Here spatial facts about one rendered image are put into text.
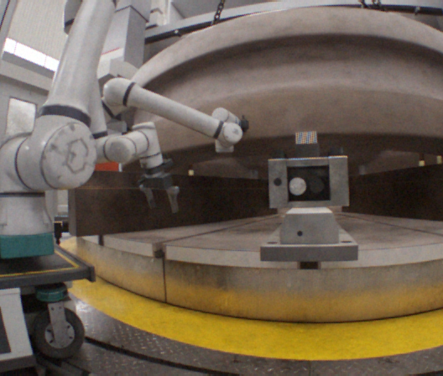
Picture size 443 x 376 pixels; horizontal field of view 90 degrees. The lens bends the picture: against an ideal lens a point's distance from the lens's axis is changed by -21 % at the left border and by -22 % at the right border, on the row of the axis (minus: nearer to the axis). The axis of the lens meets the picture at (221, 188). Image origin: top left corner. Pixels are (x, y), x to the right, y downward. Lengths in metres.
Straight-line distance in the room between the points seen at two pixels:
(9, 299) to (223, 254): 0.80
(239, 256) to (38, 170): 0.79
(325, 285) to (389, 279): 0.26
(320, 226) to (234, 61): 1.44
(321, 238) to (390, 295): 0.45
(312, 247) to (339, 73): 1.30
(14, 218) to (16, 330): 0.30
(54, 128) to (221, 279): 0.87
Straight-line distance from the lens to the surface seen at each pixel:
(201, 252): 1.19
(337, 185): 1.23
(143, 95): 1.24
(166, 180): 1.06
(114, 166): 1.75
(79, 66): 0.79
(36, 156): 0.69
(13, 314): 0.84
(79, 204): 1.63
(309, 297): 1.15
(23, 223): 0.81
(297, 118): 1.64
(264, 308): 1.19
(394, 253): 1.14
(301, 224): 0.90
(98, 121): 1.03
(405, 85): 2.11
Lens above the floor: 0.52
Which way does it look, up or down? 2 degrees up
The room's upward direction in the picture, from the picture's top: 1 degrees counter-clockwise
